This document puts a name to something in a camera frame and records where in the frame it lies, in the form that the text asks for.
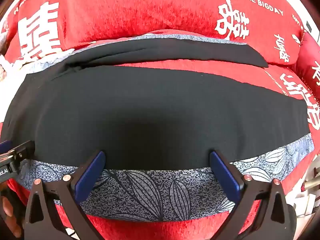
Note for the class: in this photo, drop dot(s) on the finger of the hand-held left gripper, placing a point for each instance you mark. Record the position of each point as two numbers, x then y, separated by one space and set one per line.
23 150

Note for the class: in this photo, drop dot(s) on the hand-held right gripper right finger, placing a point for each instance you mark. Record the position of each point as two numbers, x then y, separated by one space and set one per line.
225 177

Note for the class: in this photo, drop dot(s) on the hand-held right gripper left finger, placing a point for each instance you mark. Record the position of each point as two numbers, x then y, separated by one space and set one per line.
90 177

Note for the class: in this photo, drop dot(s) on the person's left hand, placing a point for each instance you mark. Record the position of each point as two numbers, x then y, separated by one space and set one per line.
8 208

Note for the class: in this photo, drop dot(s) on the grey leaf-print cloth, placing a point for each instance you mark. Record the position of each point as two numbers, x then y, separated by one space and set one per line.
150 192

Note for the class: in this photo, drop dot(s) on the red printed bed sheet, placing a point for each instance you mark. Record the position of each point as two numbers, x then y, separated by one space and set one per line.
175 230

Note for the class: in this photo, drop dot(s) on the metal rod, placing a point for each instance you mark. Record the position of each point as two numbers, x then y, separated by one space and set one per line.
310 183

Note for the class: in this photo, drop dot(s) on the red printed pillow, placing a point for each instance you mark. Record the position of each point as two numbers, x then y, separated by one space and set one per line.
308 57

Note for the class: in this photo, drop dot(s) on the red printed quilt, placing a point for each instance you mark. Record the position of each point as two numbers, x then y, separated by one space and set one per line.
150 10

